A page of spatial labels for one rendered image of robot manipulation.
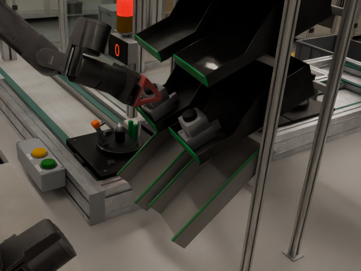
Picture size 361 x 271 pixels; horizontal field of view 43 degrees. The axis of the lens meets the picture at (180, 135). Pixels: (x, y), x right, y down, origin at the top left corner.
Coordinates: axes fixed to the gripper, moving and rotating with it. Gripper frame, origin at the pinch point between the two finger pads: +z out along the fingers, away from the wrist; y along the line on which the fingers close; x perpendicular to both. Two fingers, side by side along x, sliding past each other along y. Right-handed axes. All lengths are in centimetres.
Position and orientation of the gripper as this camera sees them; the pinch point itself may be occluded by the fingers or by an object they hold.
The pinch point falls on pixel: (152, 93)
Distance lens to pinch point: 102.0
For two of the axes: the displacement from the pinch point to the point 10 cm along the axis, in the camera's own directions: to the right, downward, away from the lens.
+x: -3.8, 9.1, 1.5
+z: 7.4, 2.0, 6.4
